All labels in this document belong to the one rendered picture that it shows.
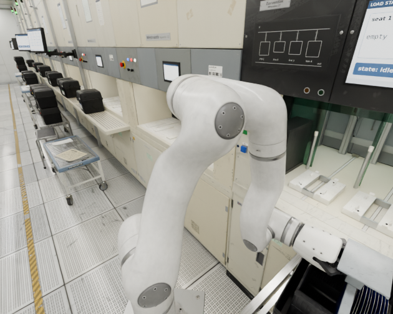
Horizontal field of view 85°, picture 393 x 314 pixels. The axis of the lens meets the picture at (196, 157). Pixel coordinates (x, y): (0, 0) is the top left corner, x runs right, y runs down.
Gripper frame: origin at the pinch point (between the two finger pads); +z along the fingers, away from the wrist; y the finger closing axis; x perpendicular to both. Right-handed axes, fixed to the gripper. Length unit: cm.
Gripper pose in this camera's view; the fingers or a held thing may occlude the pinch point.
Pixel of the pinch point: (361, 268)
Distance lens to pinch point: 72.3
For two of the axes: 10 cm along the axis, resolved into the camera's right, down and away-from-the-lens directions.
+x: -0.1, -8.8, -4.7
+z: 7.3, 3.2, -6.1
